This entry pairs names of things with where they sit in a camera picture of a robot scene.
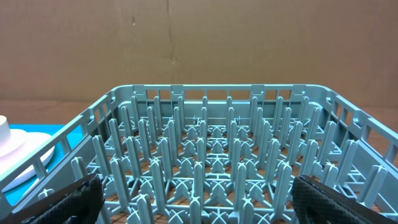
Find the grey plastic dish rack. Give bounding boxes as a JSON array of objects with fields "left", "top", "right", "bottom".
[{"left": 1, "top": 84, "right": 397, "bottom": 223}]

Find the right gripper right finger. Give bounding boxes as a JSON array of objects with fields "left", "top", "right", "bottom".
[{"left": 291, "top": 175, "right": 397, "bottom": 224}]

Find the large pink plate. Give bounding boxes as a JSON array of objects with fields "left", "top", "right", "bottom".
[{"left": 1, "top": 132, "right": 55, "bottom": 192}]

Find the teal plastic serving tray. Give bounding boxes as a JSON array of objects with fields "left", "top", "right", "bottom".
[{"left": 2, "top": 124, "right": 85, "bottom": 207}]

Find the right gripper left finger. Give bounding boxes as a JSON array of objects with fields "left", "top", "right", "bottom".
[{"left": 1, "top": 174, "right": 104, "bottom": 224}]

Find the cream plastic cup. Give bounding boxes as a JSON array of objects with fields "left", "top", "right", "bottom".
[{"left": 0, "top": 115, "right": 11, "bottom": 146}]

